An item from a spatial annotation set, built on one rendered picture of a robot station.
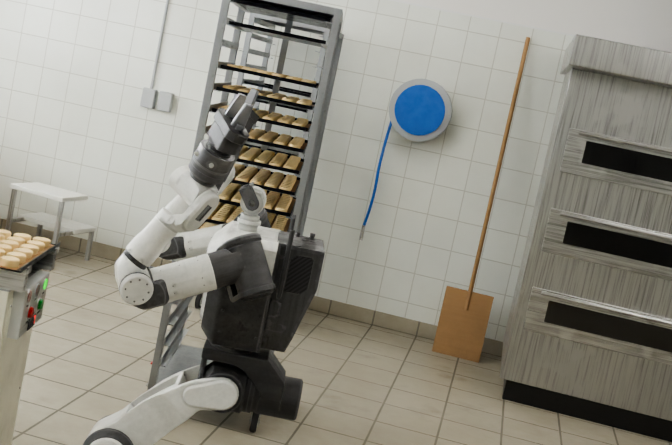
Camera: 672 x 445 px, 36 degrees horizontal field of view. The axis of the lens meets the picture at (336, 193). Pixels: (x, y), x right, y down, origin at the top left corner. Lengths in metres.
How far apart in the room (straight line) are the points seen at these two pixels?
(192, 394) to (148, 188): 4.43
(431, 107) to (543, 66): 0.75
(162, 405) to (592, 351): 3.39
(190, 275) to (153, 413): 0.51
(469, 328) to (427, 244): 0.63
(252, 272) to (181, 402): 0.47
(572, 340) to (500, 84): 1.80
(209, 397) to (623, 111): 3.43
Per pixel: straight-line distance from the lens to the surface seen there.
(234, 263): 2.47
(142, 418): 2.83
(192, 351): 4.94
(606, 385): 5.80
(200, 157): 2.36
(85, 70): 7.24
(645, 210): 5.66
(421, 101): 6.50
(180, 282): 2.45
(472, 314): 6.47
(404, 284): 6.74
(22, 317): 2.86
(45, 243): 3.07
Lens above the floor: 1.56
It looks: 6 degrees down
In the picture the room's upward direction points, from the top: 12 degrees clockwise
